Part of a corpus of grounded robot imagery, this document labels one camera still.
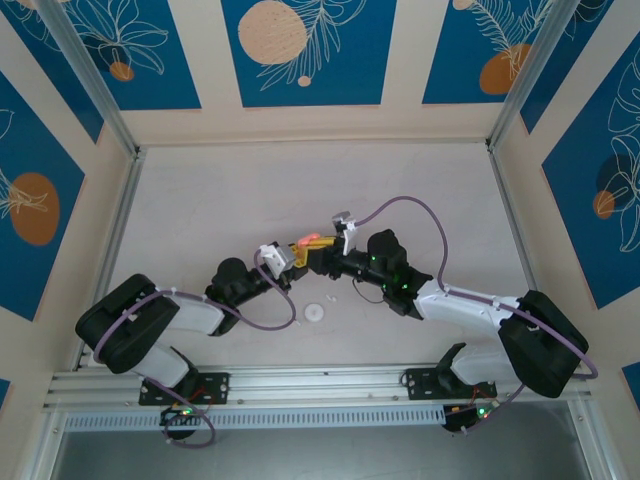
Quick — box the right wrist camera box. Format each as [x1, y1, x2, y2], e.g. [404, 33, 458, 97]
[331, 211, 359, 254]

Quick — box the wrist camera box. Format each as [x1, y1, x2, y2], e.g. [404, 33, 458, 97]
[258, 242, 297, 279]
[331, 211, 359, 254]

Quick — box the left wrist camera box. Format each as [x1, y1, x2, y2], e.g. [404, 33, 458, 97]
[258, 242, 297, 279]

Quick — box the thin black wire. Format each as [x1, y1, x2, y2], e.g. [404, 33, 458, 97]
[352, 278, 389, 304]

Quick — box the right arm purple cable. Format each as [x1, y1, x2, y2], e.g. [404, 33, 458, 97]
[353, 197, 600, 436]

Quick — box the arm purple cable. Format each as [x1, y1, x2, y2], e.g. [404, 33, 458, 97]
[93, 248, 297, 447]
[353, 197, 600, 436]

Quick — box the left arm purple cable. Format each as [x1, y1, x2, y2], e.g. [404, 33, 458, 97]
[93, 248, 297, 447]

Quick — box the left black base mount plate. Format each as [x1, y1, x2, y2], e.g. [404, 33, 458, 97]
[138, 372, 231, 406]

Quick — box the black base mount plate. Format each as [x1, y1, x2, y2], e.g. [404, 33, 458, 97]
[138, 372, 231, 406]
[402, 368, 499, 401]

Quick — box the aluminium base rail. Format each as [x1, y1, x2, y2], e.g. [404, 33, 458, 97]
[42, 362, 594, 409]

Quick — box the aluminium side rail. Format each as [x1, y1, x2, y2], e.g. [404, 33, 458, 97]
[74, 149, 147, 371]
[487, 144, 547, 297]

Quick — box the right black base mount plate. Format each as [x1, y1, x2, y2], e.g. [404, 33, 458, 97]
[402, 368, 499, 401]

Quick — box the grey slotted cable duct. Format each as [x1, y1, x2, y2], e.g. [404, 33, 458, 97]
[64, 405, 446, 431]

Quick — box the aluminium corner post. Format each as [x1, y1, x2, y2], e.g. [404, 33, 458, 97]
[485, 0, 616, 151]
[37, 0, 141, 157]

